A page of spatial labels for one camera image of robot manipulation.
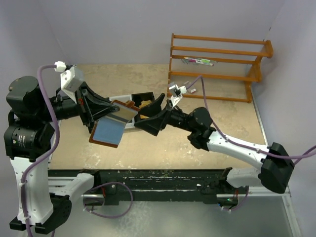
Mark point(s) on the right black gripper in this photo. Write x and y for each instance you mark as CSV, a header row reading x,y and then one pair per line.
x,y
154,125

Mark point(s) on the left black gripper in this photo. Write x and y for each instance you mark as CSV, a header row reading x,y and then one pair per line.
x,y
92,104

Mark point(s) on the gold credit card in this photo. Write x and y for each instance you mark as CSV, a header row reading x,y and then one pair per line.
x,y
124,114

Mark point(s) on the brown leather card holder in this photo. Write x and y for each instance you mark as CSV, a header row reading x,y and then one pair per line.
x,y
107,132

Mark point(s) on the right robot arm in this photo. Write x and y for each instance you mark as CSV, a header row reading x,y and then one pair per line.
x,y
271,165

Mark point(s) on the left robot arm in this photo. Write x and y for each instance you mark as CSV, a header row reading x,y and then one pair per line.
x,y
31,137

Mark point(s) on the gold credit cards pile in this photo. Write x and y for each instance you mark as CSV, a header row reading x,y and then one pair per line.
x,y
144,103

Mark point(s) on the black right bin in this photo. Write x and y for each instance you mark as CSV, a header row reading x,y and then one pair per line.
x,y
138,98

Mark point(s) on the coloured markers on rack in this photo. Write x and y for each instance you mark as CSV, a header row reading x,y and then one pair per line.
x,y
199,61

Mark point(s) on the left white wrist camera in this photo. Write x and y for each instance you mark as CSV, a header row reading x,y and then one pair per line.
x,y
71,78

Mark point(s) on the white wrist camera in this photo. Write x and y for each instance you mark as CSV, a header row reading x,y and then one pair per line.
x,y
71,78
176,93

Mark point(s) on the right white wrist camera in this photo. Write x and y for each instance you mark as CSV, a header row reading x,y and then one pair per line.
x,y
176,93

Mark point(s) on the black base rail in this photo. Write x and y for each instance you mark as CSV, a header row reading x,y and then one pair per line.
x,y
208,186

